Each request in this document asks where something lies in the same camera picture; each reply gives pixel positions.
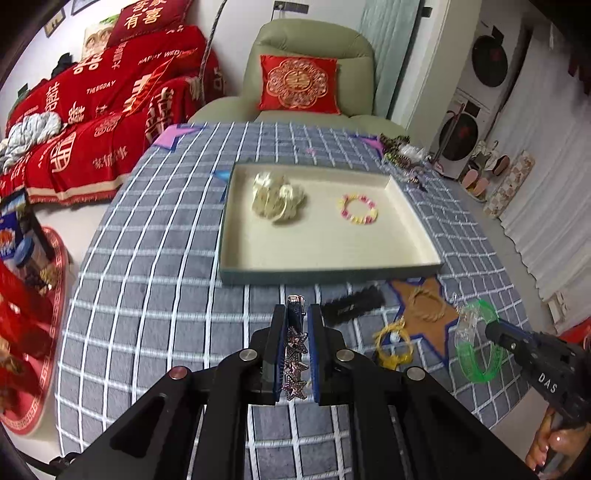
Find pile of assorted jewelry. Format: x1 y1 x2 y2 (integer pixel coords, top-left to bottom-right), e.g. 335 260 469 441
379 133 439 192

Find white dryer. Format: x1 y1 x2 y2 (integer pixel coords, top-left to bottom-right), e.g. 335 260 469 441
466 16 532 112

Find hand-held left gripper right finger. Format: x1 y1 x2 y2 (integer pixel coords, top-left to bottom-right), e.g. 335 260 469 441
307 304 533 480

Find grey braided rope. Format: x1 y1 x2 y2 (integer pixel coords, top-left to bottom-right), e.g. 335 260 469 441
201 0 232 97

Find cream tray with green rim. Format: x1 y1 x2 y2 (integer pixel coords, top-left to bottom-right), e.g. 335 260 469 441
218 159 445 286

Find floral patterned board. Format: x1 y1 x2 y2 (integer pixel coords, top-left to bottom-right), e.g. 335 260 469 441
482 151 536 219

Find silver star rhinestone hair clip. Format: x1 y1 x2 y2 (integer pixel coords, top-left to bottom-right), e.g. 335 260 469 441
284 295 310 401

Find cream face print cushion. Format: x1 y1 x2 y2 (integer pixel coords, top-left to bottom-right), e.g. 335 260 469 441
82 14 121 58

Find green translucent bangle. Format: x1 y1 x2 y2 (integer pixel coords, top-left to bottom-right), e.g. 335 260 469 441
455 299 506 383

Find dark red printed pillow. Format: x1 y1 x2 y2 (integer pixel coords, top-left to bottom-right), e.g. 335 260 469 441
105 0 195 47

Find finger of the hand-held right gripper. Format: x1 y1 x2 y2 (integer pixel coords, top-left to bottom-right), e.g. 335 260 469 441
484 320 539 365

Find cream polka dot scrunchie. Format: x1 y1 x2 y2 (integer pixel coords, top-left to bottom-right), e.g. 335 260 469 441
252 172 308 225

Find red printed sofa blanket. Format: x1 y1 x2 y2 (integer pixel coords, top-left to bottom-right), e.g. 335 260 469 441
0 25 227 206

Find pale green armchair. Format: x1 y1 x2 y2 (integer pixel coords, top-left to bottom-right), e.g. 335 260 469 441
187 18 409 134

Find blue printed box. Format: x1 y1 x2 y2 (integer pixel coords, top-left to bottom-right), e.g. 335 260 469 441
0 191 33 273

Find person's right hand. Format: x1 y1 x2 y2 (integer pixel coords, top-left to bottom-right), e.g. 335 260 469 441
526 406 586 474

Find grey checked tablecloth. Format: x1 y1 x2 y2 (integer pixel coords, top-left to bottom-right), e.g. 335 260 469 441
55 121 548 480

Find yellow cord bracelet with flower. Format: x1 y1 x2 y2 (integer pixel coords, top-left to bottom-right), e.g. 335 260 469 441
373 320 415 370

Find teal quilted panel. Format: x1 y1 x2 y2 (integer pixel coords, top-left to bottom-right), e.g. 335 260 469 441
360 0 423 116

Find pink slippers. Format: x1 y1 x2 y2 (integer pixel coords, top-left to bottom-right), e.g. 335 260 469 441
462 168 490 201

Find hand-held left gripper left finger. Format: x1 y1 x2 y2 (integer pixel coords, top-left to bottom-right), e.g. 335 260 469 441
55 304 289 480

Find red round rug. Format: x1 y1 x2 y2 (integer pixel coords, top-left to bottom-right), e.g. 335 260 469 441
0 226 72 437

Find white curtain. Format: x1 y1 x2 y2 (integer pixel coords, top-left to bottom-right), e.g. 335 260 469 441
501 23 591 333

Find beige shoes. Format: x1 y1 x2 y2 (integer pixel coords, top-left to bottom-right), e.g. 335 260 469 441
471 141 511 174

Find pink and yellow bead bracelet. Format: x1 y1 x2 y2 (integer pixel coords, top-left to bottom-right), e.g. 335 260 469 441
339 194 379 226

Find jar with blue lid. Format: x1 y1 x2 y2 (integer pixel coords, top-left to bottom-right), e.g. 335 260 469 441
16 240 38 268

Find white washing machine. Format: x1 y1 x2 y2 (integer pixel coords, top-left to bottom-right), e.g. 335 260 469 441
436 88 497 180

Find small black picture frame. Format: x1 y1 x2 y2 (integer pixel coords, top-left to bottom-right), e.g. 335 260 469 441
44 9 65 38

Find red gift bags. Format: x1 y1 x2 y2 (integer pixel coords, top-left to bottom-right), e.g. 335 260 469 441
0 263 51 361

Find grey and white knit cloth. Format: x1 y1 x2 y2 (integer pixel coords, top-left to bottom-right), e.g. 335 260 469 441
0 112 63 171

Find black clothing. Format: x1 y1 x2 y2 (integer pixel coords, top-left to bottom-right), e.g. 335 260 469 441
51 53 79 77

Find red embroidered cushion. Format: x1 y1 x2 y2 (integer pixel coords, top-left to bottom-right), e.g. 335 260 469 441
256 54 342 115

